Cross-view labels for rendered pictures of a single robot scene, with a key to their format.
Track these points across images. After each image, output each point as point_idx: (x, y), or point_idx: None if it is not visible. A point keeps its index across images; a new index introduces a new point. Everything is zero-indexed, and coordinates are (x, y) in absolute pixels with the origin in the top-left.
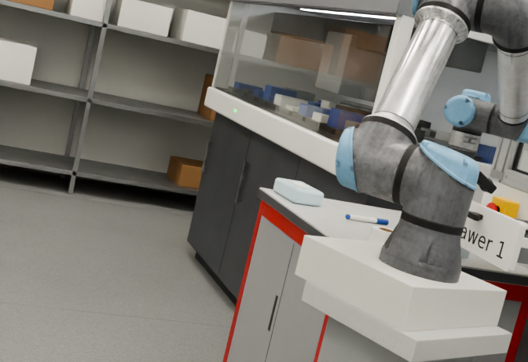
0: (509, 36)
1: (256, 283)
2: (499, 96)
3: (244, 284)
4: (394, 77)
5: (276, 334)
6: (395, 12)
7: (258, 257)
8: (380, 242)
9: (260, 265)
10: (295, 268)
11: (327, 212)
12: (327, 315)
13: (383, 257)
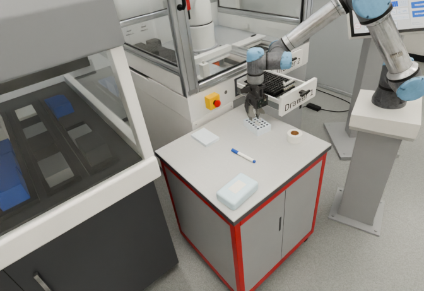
0: None
1: (255, 241)
2: (305, 39)
3: (242, 257)
4: (404, 48)
5: (287, 221)
6: (122, 43)
7: (251, 235)
8: (364, 116)
9: (255, 234)
10: (291, 192)
11: (251, 173)
12: (322, 173)
13: (404, 105)
